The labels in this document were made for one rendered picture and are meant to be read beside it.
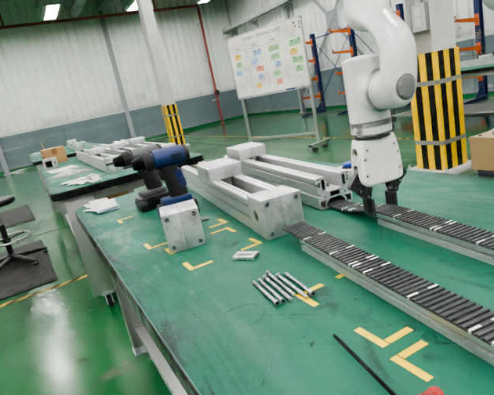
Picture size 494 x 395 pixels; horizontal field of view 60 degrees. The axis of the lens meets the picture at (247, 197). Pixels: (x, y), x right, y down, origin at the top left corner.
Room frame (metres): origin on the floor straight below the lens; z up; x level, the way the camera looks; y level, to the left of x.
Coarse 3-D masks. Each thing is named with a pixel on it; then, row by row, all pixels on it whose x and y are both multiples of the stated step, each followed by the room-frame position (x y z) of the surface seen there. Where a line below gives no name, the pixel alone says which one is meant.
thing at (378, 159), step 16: (352, 144) 0.90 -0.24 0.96; (368, 144) 0.87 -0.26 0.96; (384, 144) 0.88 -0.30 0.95; (352, 160) 0.90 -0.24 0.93; (368, 160) 0.86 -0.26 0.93; (384, 160) 0.87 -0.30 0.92; (400, 160) 0.89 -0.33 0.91; (368, 176) 0.86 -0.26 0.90; (384, 176) 0.87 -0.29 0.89; (400, 176) 0.89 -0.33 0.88
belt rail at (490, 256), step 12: (384, 216) 0.86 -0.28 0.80; (396, 228) 0.83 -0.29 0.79; (408, 228) 0.80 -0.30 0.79; (420, 228) 0.76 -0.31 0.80; (432, 240) 0.73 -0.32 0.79; (444, 240) 0.71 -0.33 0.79; (456, 240) 0.68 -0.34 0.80; (468, 252) 0.66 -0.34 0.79; (480, 252) 0.64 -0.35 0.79; (492, 252) 0.61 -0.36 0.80; (492, 264) 0.61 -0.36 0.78
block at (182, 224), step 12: (180, 204) 1.06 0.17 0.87; (192, 204) 1.03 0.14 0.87; (168, 216) 0.98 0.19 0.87; (180, 216) 0.98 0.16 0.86; (192, 216) 0.99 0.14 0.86; (204, 216) 1.05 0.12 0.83; (168, 228) 0.98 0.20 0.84; (180, 228) 0.98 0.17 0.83; (192, 228) 0.99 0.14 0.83; (168, 240) 0.98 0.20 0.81; (180, 240) 0.98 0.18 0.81; (192, 240) 0.99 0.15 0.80; (204, 240) 0.99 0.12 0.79
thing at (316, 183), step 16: (272, 160) 1.52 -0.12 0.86; (288, 160) 1.42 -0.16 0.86; (256, 176) 1.52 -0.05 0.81; (272, 176) 1.35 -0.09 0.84; (288, 176) 1.23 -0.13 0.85; (304, 176) 1.13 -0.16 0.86; (320, 176) 1.09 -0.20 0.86; (336, 176) 1.11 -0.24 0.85; (304, 192) 1.17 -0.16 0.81; (320, 192) 1.07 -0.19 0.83; (336, 192) 1.10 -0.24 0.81; (320, 208) 1.07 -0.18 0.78
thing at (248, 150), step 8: (240, 144) 1.77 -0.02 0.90; (248, 144) 1.72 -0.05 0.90; (256, 144) 1.67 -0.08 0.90; (264, 144) 1.64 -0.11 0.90; (232, 152) 1.69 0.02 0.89; (240, 152) 1.61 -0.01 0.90; (248, 152) 1.62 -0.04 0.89; (256, 152) 1.63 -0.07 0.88; (264, 152) 1.64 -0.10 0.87; (240, 160) 1.61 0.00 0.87; (256, 160) 1.65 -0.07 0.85
